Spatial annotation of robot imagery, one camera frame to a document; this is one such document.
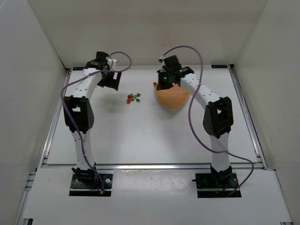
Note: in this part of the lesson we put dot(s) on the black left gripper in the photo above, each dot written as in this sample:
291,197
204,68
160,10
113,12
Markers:
110,81

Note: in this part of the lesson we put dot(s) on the aluminium left side rail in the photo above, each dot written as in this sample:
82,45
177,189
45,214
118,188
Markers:
49,134

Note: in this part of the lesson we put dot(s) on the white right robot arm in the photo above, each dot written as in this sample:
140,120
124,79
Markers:
217,120

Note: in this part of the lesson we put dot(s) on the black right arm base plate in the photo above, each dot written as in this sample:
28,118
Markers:
208,187

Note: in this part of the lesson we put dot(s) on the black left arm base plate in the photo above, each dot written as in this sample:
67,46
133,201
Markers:
94,188

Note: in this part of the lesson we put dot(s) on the woven fan-shaped fruit basket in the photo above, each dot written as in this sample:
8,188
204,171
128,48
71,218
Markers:
172,98

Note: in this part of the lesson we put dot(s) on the aluminium front rail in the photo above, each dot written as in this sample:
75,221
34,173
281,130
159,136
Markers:
157,166

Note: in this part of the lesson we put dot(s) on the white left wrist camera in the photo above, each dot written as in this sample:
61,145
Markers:
111,62

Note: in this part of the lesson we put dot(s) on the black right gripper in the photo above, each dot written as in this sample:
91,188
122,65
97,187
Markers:
164,84

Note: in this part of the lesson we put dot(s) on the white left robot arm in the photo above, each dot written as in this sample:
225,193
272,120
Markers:
79,116

